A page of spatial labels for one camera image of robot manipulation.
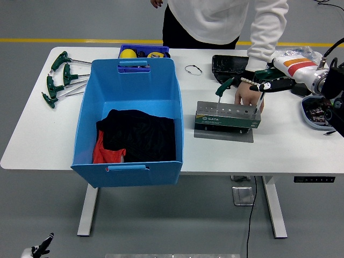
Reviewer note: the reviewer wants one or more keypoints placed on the orange cloth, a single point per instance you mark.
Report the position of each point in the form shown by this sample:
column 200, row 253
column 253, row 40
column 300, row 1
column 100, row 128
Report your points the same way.
column 103, row 156

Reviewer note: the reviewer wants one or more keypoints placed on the clear plastic parts bag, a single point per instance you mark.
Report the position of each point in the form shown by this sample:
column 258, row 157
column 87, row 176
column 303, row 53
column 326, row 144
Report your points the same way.
column 301, row 51

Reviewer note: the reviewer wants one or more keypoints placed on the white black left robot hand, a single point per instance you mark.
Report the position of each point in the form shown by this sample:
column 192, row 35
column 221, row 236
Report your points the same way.
column 43, row 246

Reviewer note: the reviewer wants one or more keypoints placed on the person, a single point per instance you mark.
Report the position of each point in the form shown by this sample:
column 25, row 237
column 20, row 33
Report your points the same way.
column 209, row 18

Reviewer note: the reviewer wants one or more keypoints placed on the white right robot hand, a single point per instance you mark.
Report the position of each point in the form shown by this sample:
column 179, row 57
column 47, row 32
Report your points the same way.
column 295, row 67

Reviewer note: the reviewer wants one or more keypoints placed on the white table leg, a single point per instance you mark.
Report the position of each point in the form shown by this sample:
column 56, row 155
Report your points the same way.
column 275, row 209
column 87, row 212

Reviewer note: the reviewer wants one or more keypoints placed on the large metal floor plate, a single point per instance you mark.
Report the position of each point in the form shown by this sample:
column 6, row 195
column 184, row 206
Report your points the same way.
column 242, row 196

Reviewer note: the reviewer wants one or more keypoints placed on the person's left forearm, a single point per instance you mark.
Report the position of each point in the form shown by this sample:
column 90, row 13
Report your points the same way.
column 262, row 48

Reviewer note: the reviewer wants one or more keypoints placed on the green metal hex key stand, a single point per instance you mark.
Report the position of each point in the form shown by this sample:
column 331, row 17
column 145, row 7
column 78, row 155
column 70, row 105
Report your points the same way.
column 225, row 122

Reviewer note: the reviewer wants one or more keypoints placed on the black table control panel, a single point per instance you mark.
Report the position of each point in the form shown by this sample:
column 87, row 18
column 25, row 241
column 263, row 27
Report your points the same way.
column 314, row 179

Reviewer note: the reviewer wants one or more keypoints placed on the person's right hand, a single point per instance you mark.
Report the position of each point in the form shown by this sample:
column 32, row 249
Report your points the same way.
column 156, row 3

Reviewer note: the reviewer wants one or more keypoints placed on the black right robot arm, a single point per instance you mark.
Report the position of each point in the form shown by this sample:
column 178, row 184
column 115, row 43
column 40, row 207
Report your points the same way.
column 334, row 80

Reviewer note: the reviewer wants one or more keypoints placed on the black cloth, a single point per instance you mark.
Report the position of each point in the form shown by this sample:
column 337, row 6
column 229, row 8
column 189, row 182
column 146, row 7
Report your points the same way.
column 145, row 137

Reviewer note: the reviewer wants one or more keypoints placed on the yellow ball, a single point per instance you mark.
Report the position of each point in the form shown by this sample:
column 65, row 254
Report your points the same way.
column 127, row 53

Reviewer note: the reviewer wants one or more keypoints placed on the small metal floor plate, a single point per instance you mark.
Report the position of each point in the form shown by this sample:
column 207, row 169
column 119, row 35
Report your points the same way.
column 239, row 178

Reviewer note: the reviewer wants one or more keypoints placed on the black plastic tray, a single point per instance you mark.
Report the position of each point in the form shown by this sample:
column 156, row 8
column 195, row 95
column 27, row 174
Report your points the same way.
column 228, row 64

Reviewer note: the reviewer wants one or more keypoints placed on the yellow tape measure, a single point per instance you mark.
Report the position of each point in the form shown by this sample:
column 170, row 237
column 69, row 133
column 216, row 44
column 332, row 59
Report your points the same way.
column 154, row 55

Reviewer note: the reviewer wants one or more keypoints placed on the dark brown round item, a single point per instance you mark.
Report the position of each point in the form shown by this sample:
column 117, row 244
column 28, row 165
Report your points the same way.
column 141, row 54

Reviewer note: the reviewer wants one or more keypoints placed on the person's left hand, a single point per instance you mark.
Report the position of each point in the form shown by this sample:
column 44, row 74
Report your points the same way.
column 244, row 94

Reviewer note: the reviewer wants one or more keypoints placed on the pile of electronic parts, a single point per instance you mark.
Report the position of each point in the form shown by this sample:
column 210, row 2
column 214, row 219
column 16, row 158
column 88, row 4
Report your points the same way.
column 317, row 114

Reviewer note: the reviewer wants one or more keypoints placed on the light blue bowl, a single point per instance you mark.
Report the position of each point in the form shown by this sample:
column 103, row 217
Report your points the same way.
column 306, row 118

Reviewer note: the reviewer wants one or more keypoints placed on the black power adapter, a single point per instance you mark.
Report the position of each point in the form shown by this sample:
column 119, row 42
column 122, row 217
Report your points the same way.
column 299, row 90

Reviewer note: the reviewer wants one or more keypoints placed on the large blue plastic box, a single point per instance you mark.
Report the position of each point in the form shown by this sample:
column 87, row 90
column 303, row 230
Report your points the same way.
column 129, row 86

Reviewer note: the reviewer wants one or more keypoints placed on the small dark blue bin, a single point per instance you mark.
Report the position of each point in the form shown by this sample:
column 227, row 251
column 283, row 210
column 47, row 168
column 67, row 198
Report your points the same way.
column 145, row 48

